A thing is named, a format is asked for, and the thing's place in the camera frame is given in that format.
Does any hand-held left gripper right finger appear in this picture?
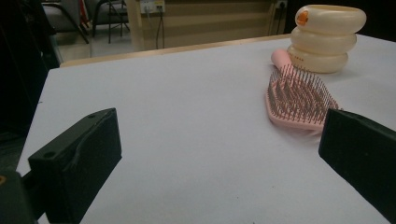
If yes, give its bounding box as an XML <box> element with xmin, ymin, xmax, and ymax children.
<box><xmin>318</xmin><ymin>108</ymin><xmax>396</xmax><ymax>224</ymax></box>

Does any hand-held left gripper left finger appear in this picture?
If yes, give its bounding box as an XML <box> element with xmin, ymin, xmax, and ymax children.
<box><xmin>27</xmin><ymin>107</ymin><xmax>122</xmax><ymax>224</ymax></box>

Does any pink hairbrush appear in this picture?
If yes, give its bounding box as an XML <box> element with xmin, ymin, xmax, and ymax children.
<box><xmin>264</xmin><ymin>49</ymin><xmax>342</xmax><ymax>131</ymax></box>

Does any cream ringed cup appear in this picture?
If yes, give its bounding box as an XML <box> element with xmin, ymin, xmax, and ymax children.
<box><xmin>286</xmin><ymin>4</ymin><xmax>368</xmax><ymax>75</ymax></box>

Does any white board sheet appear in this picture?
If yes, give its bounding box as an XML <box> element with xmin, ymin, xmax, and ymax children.
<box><xmin>17</xmin><ymin>33</ymin><xmax>396</xmax><ymax>224</ymax></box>

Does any grey chair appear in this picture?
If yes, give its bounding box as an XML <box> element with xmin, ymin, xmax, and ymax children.
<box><xmin>41</xmin><ymin>0</ymin><xmax>92</xmax><ymax>45</ymax></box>

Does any black frame chair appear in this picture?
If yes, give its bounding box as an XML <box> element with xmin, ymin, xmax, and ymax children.
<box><xmin>92</xmin><ymin>0</ymin><xmax>131</xmax><ymax>45</ymax></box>

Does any black wall cable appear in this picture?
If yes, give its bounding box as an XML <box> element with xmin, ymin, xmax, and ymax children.
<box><xmin>154</xmin><ymin>6</ymin><xmax>166</xmax><ymax>50</ymax></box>

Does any white wall socket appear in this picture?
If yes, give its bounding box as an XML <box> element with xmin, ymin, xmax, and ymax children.
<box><xmin>139</xmin><ymin>0</ymin><xmax>166</xmax><ymax>14</ymax></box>

